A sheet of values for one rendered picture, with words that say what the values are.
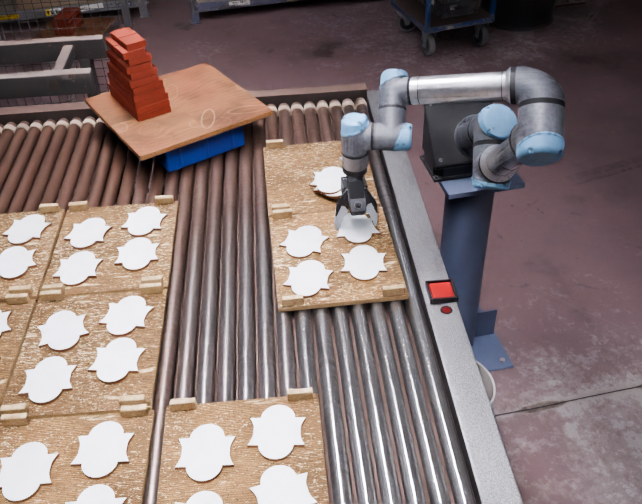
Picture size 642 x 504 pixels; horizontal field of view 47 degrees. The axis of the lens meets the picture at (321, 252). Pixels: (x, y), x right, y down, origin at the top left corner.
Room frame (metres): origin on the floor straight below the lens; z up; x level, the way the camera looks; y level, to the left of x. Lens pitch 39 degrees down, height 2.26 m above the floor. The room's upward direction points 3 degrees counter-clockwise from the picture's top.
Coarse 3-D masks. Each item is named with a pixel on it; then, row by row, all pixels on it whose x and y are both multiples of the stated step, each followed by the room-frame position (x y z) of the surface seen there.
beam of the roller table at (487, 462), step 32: (384, 160) 2.15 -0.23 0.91; (416, 192) 1.94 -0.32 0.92; (416, 224) 1.77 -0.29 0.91; (416, 256) 1.62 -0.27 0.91; (448, 320) 1.35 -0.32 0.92; (448, 352) 1.24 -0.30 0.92; (448, 384) 1.14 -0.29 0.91; (480, 384) 1.14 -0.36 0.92; (480, 416) 1.04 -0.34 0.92; (480, 448) 0.96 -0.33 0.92; (480, 480) 0.88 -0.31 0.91; (512, 480) 0.88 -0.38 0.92
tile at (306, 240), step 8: (288, 232) 1.73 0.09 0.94; (296, 232) 1.72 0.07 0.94; (304, 232) 1.72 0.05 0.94; (312, 232) 1.72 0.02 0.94; (320, 232) 1.71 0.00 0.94; (288, 240) 1.68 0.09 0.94; (296, 240) 1.68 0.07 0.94; (304, 240) 1.68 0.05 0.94; (312, 240) 1.68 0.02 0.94; (320, 240) 1.68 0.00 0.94; (288, 248) 1.65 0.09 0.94; (296, 248) 1.64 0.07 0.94; (304, 248) 1.64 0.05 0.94; (312, 248) 1.64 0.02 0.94; (296, 256) 1.61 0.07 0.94; (304, 256) 1.61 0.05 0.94
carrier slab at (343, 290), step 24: (312, 216) 1.81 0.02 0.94; (384, 216) 1.79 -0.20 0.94; (336, 240) 1.68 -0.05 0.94; (384, 240) 1.67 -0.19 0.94; (288, 264) 1.58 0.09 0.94; (336, 264) 1.58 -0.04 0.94; (384, 264) 1.57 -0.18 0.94; (288, 288) 1.48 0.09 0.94; (336, 288) 1.47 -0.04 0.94; (360, 288) 1.47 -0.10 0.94
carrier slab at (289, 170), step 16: (304, 144) 2.24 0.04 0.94; (320, 144) 2.23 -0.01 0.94; (336, 144) 2.23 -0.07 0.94; (272, 160) 2.14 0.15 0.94; (288, 160) 2.14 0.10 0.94; (304, 160) 2.13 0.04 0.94; (320, 160) 2.13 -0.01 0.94; (336, 160) 2.12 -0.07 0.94; (272, 176) 2.04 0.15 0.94; (288, 176) 2.04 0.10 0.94; (304, 176) 2.03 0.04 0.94; (368, 176) 2.02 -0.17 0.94; (272, 192) 1.95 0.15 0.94; (288, 192) 1.94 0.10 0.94; (304, 192) 1.94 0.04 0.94; (304, 208) 1.85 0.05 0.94; (320, 208) 1.85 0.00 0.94
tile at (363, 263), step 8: (360, 248) 1.63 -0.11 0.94; (368, 248) 1.63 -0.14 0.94; (344, 256) 1.60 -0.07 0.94; (352, 256) 1.60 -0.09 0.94; (360, 256) 1.60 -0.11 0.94; (368, 256) 1.59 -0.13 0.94; (376, 256) 1.59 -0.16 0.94; (384, 256) 1.60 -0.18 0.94; (352, 264) 1.56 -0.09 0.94; (360, 264) 1.56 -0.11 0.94; (368, 264) 1.56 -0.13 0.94; (376, 264) 1.56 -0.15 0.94; (344, 272) 1.54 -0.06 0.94; (352, 272) 1.53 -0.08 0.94; (360, 272) 1.53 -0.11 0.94; (368, 272) 1.52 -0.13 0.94; (376, 272) 1.52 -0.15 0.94; (360, 280) 1.50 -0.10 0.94; (368, 280) 1.50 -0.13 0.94
